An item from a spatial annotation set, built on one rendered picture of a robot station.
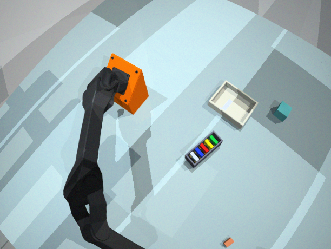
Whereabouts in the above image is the teal cube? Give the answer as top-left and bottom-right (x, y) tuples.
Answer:
(273, 101), (292, 122)

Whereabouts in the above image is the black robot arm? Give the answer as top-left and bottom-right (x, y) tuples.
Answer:
(63, 67), (145, 249)

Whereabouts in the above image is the white rectangular tray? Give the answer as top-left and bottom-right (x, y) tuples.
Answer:
(208, 80), (258, 129)

